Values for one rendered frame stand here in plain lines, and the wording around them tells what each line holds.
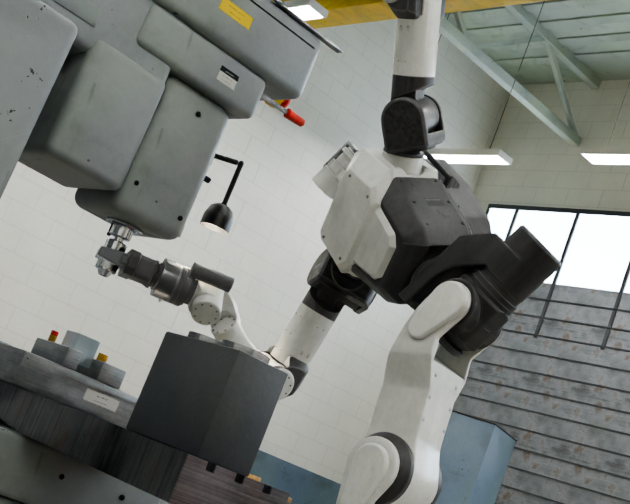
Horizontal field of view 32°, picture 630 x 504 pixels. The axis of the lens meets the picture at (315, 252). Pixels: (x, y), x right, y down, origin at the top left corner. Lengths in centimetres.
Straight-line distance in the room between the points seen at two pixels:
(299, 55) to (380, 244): 51
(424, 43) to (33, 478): 117
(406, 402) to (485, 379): 931
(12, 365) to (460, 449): 620
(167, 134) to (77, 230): 739
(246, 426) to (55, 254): 785
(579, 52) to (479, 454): 531
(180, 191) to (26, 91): 47
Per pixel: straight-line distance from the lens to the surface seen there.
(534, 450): 1088
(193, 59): 240
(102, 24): 230
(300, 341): 256
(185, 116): 240
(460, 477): 819
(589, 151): 931
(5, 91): 207
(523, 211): 1213
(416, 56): 234
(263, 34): 250
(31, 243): 956
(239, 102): 246
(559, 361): 1106
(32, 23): 210
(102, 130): 228
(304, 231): 1114
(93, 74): 227
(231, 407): 185
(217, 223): 258
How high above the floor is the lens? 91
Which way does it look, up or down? 12 degrees up
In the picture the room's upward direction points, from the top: 22 degrees clockwise
